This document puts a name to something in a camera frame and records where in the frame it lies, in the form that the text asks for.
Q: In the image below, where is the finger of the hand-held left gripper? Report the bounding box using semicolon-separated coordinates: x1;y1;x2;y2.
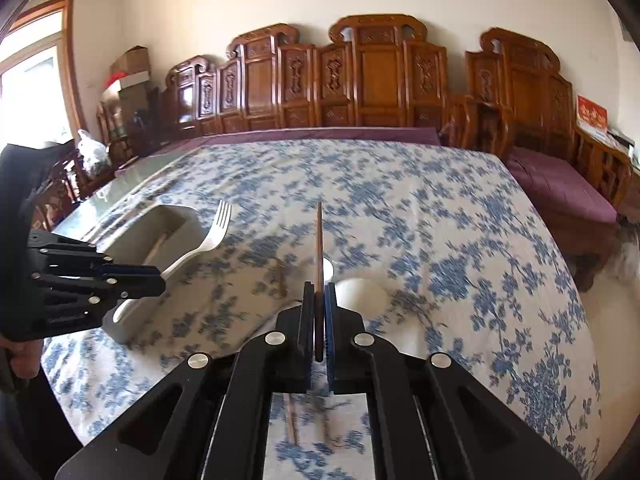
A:
27;230;167;286
29;271;167;338

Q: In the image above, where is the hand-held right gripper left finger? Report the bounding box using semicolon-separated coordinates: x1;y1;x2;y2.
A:
55;282;321;480

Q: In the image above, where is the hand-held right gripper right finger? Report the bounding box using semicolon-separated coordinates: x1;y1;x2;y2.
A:
322;282;583;480

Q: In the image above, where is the wooden chopstick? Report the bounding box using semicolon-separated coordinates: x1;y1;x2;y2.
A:
314;202;326;295
144;236;170;268
284;393;301;447

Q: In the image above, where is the rectangular metal tray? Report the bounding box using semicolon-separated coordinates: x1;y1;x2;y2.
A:
92;204;206;345

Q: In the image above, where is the white ceramic spoon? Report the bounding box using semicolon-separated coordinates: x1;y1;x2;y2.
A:
333;277;390;322

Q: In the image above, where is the person's left hand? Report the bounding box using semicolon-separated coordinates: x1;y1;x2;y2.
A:
0;335;43;382

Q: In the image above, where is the wooden dining chair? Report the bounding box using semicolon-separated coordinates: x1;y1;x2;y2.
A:
31;152;118;233

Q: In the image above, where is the clear plastic bag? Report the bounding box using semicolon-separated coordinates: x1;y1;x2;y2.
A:
77;130;108;172

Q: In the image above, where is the blue floral tablecloth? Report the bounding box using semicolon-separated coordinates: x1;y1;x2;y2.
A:
42;137;603;480

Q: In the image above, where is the dark storage cabinet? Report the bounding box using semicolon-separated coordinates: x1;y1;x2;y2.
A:
97;82;163;148

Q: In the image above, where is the white flat box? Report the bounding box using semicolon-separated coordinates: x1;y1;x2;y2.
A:
106;70;151;93

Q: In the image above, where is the cardboard box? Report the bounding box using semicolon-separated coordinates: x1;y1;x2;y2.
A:
109;46;151;78

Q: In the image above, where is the purple sofa cushion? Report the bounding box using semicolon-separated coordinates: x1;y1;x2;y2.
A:
150;126;441;159

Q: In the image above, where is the carved wooden sofa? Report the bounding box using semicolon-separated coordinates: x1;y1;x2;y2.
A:
162;14;481;161

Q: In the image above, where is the purple armchair cushion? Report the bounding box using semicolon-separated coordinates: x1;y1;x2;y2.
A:
507;146;618;225

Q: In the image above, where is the carved wooden armchair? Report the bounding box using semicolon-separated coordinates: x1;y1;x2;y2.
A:
465;27;633;291

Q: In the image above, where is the wooden door frame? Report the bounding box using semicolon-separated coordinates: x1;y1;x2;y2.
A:
0;0;88;151

